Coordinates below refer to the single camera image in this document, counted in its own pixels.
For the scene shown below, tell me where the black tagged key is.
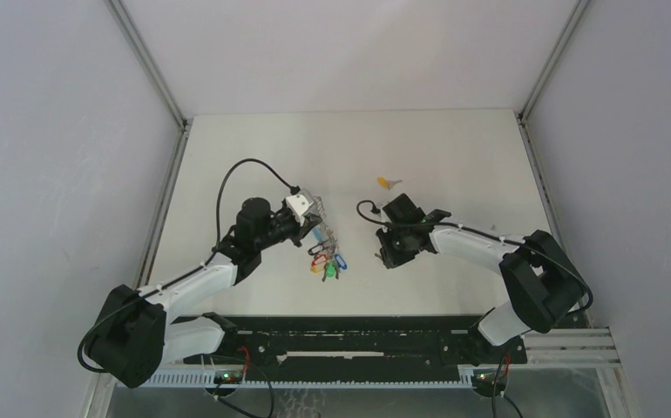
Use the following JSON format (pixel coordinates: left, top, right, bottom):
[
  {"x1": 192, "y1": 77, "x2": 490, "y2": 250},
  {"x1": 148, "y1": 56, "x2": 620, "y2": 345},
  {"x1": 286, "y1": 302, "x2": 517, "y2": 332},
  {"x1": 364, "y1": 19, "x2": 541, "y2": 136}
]
[{"x1": 308, "y1": 242, "x2": 330, "y2": 258}]

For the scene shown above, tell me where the green tagged key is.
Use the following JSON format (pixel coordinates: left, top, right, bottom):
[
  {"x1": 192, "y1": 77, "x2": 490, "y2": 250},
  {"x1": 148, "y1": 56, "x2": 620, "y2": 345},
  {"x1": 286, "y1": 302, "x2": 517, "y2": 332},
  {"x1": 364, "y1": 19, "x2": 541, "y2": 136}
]
[{"x1": 323, "y1": 261, "x2": 340, "y2": 280}]

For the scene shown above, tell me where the blue tagged key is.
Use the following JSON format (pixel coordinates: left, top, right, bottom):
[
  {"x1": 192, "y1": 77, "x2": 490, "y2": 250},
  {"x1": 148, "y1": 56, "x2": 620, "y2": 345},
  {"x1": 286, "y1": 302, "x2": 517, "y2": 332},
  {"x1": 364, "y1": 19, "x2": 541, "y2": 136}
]
[{"x1": 335, "y1": 253, "x2": 348, "y2": 270}]

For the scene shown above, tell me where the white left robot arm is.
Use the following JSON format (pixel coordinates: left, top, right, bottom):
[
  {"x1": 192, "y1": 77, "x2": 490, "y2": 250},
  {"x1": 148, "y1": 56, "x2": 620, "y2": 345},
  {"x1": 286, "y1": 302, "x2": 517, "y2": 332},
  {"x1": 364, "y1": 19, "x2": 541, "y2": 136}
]
[{"x1": 78, "y1": 191, "x2": 322, "y2": 388}]

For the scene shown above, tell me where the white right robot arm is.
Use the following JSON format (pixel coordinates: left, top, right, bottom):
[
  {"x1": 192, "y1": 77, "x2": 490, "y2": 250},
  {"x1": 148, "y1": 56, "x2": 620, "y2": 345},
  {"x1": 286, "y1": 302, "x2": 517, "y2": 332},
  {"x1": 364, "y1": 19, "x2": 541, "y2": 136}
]
[{"x1": 369, "y1": 193, "x2": 593, "y2": 362}]

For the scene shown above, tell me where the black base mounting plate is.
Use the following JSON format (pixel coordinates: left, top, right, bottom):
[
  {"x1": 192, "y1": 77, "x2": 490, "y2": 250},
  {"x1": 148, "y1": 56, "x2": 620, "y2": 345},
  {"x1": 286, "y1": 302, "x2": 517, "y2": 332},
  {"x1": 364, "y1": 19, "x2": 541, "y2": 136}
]
[{"x1": 125, "y1": 314, "x2": 593, "y2": 383}]

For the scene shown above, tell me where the left green led board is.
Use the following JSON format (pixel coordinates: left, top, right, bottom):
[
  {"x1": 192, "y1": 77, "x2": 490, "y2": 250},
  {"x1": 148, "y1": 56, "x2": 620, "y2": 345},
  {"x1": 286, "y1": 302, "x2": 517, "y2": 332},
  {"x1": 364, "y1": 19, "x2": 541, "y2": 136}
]
[{"x1": 213, "y1": 371, "x2": 245, "y2": 386}]

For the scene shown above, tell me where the green led board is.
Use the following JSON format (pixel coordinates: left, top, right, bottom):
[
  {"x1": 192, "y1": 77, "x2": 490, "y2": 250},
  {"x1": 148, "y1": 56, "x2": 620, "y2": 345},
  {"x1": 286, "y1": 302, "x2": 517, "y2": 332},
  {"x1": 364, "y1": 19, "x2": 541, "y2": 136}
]
[
  {"x1": 471, "y1": 371, "x2": 508, "y2": 386},
  {"x1": 213, "y1": 371, "x2": 245, "y2": 386}
]

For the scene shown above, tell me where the right green led board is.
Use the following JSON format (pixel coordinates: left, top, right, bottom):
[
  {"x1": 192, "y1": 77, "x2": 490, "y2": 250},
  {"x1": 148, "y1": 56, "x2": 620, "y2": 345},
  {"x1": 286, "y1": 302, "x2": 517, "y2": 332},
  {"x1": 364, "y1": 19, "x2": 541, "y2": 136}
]
[{"x1": 471, "y1": 371, "x2": 508, "y2": 386}]

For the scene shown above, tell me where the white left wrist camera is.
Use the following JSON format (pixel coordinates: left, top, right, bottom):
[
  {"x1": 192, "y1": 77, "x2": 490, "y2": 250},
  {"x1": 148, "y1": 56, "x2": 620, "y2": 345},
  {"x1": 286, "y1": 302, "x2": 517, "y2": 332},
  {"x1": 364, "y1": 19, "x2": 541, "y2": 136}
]
[{"x1": 284, "y1": 190, "x2": 314, "y2": 226}]

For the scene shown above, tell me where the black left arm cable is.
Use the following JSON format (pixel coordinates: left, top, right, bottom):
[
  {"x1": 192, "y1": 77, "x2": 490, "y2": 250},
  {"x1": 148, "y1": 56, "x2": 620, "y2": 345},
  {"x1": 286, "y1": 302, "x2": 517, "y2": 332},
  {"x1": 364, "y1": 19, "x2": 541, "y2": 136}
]
[{"x1": 213, "y1": 158, "x2": 302, "y2": 255}]

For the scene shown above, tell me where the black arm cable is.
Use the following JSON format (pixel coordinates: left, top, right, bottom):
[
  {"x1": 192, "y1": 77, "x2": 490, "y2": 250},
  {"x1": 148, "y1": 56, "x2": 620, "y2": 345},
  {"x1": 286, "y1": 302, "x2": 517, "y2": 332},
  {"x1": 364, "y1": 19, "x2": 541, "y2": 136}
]
[
  {"x1": 356, "y1": 199, "x2": 417, "y2": 229},
  {"x1": 213, "y1": 158, "x2": 302, "y2": 255}
]

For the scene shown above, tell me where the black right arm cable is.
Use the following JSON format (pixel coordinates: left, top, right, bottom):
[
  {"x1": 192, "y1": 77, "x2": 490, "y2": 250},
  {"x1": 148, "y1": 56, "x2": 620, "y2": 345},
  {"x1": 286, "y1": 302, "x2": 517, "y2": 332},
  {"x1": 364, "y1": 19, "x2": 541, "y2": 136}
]
[{"x1": 356, "y1": 199, "x2": 417, "y2": 229}]

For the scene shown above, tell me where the left aluminium table rail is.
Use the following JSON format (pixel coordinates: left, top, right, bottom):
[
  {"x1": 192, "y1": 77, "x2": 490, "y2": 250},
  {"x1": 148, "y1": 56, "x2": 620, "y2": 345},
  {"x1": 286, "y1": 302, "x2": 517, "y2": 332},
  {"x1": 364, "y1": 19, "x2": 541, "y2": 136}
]
[{"x1": 129, "y1": 119, "x2": 193, "y2": 289}]

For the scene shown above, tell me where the aluminium table rail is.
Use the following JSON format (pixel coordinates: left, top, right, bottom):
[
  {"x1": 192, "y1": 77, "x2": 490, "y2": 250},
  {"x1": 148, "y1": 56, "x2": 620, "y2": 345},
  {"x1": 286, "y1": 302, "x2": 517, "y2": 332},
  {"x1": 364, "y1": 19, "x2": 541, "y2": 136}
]
[
  {"x1": 517, "y1": 118, "x2": 591, "y2": 324},
  {"x1": 129, "y1": 119, "x2": 193, "y2": 289}
]

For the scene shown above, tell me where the right aluminium table rail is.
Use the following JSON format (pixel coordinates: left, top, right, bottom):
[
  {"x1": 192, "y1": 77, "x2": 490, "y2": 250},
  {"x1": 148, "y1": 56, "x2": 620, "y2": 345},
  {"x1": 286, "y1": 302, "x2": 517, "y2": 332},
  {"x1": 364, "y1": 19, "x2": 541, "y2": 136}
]
[{"x1": 517, "y1": 118, "x2": 591, "y2": 324}]

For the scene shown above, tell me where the white comb cable duct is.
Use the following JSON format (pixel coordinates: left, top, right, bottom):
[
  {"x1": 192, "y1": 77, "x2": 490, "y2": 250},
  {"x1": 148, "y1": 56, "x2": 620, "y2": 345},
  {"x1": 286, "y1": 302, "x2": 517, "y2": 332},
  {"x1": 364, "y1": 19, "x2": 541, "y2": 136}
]
[{"x1": 139, "y1": 368, "x2": 475, "y2": 389}]

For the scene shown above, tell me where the left aluminium frame post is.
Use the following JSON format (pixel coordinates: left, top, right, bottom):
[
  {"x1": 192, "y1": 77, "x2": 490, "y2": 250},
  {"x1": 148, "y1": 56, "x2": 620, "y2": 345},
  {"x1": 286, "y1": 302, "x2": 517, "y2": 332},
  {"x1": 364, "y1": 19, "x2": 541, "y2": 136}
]
[{"x1": 104, "y1": 0, "x2": 187, "y2": 131}]

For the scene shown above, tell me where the aluminium frame post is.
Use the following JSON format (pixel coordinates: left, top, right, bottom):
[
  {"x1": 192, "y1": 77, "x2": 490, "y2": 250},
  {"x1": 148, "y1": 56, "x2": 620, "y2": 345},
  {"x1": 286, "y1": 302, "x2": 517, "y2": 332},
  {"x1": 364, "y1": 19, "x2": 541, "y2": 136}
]
[
  {"x1": 518, "y1": 0, "x2": 593, "y2": 125},
  {"x1": 104, "y1": 0, "x2": 187, "y2": 131}
]

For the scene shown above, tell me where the right aluminium frame post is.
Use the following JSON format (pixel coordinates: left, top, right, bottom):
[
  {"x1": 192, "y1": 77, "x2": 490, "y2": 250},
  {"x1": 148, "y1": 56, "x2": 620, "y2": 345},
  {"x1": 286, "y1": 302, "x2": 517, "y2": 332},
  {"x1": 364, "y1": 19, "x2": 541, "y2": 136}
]
[{"x1": 518, "y1": 0, "x2": 593, "y2": 125}]

